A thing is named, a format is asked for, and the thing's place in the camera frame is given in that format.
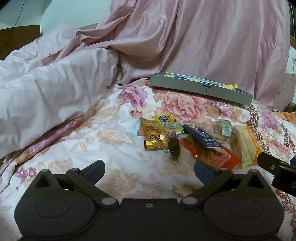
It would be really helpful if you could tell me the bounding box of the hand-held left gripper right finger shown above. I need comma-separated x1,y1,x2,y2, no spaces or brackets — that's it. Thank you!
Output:
180,160,264,208

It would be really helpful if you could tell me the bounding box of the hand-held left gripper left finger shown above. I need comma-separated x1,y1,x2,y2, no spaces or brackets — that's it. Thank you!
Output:
34,159,119,207

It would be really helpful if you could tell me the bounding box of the orange red snack packet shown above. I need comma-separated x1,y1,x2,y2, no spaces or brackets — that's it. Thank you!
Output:
181,136,240,171

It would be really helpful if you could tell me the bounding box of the yellow orange wafer packet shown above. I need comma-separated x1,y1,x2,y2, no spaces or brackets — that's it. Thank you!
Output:
231,125,262,169

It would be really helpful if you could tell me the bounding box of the dark blue snack packet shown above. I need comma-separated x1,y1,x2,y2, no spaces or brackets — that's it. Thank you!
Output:
183,123,226,149

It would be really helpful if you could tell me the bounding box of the clear dried plum packet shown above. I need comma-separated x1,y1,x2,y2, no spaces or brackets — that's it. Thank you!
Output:
165,132,183,163

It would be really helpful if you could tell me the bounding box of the clear round cookie packet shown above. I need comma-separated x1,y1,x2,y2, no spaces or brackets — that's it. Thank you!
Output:
209,119,233,141

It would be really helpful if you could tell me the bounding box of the light blue snack packet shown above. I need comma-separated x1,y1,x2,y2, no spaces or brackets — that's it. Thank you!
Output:
130,120,145,139

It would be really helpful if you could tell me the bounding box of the gold snack packet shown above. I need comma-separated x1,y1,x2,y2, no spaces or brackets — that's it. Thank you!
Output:
139,117,172,151

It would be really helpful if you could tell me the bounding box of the yellow and black snack packet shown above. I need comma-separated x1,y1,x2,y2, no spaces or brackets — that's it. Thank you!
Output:
152,113,185,134

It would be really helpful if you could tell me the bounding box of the grey cardboard box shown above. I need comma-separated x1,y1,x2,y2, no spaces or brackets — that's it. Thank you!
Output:
150,72,253,106

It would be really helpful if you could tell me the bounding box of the floral bed sheet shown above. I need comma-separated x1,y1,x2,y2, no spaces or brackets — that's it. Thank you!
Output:
0,77,296,241

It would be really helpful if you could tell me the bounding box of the orange cloth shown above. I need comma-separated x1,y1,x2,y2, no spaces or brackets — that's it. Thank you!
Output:
275,111,296,123

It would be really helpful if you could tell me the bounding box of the brown round object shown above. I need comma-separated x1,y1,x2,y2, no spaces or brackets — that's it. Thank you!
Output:
283,102,296,113

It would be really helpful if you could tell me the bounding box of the pale pink duvet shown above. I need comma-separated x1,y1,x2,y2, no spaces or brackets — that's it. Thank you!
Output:
0,24,123,160

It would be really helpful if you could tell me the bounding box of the pink crumpled quilt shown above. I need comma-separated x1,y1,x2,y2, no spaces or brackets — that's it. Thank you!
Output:
42,0,292,105

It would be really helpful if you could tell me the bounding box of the wooden headboard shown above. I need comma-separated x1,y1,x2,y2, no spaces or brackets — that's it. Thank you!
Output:
0,25,41,59

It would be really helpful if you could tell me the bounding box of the black wall cable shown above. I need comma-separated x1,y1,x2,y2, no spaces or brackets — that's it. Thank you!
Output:
14,0,25,26

